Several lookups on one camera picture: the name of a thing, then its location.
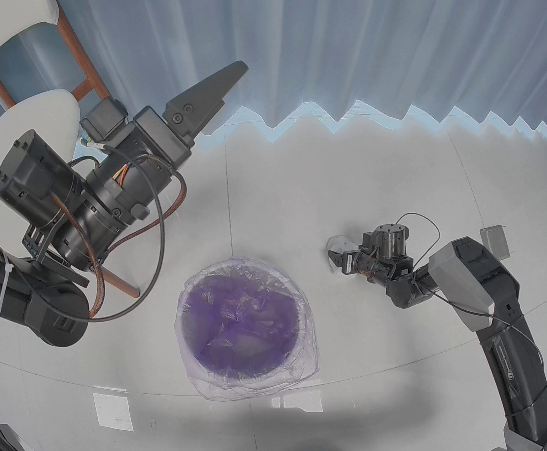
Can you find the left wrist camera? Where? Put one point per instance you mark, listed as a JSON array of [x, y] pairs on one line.
[[104, 120]]

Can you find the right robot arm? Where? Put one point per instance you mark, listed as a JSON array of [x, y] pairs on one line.
[[461, 275]]

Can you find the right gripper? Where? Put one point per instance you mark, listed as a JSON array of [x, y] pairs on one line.
[[360, 262]]

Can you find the purple plastic bag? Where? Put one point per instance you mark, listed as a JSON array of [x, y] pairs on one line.
[[240, 327]]

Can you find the white paper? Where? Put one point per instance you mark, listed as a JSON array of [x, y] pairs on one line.
[[339, 242]]

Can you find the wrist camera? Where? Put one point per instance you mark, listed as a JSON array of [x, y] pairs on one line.
[[104, 120], [368, 241]]

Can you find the white trash bin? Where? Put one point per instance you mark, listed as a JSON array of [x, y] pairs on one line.
[[304, 317]]

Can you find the pale blue curtain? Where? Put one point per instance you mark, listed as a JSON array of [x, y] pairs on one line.
[[348, 31]]

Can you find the white cushioned wooden chair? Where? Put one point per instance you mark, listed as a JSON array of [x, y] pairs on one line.
[[19, 12]]

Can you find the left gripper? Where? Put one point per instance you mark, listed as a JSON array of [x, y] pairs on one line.
[[160, 143]]

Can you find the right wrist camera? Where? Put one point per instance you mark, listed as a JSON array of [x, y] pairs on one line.
[[368, 241]]

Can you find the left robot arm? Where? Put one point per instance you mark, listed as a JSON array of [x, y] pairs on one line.
[[34, 176]]

